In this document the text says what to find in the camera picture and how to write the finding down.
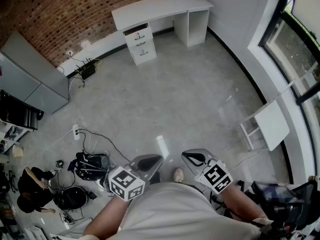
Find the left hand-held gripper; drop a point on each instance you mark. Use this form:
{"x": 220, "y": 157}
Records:
{"x": 125, "y": 182}

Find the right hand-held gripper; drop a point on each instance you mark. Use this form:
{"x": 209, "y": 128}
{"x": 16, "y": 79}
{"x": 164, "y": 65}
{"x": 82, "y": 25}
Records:
{"x": 215, "y": 176}

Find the person's right forearm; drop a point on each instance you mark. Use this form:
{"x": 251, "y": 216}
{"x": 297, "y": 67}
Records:
{"x": 242, "y": 204}

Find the person's left forearm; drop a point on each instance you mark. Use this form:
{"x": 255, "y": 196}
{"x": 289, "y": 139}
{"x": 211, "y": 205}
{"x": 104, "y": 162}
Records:
{"x": 107, "y": 216}

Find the white desk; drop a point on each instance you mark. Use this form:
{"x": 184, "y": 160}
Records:
{"x": 160, "y": 9}

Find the black bag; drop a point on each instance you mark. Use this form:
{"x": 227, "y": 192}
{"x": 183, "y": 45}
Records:
{"x": 92, "y": 165}

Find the person's beige shirt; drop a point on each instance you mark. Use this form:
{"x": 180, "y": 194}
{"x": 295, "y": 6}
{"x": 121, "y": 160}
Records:
{"x": 180, "y": 209}

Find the round black case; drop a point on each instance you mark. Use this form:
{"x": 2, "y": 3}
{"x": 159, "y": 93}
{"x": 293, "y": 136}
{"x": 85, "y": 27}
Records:
{"x": 71, "y": 197}

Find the black screen device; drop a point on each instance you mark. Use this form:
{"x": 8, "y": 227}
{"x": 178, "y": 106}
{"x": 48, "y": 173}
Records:
{"x": 275, "y": 194}

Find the white power strip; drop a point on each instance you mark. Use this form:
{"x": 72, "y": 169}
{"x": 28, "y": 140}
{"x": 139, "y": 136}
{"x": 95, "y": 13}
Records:
{"x": 76, "y": 132}

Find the white folding chair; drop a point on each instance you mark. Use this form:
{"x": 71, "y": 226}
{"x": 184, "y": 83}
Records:
{"x": 271, "y": 124}

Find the small yellow floor object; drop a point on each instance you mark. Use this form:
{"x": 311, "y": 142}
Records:
{"x": 79, "y": 86}

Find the beige bucket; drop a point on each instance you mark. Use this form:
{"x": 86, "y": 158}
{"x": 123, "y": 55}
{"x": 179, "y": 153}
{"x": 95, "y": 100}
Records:
{"x": 17, "y": 151}

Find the black router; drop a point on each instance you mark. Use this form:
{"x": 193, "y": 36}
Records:
{"x": 88, "y": 72}

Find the black storage rack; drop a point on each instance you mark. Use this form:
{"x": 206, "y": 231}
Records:
{"x": 15, "y": 111}

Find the black framed window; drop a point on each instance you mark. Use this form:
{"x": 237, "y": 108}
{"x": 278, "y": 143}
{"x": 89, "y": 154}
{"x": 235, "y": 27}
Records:
{"x": 292, "y": 49}

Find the grey metal cabinet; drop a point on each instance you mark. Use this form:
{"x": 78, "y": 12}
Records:
{"x": 30, "y": 66}

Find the white wall outlet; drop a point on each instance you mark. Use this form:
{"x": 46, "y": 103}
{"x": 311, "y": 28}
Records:
{"x": 70, "y": 53}

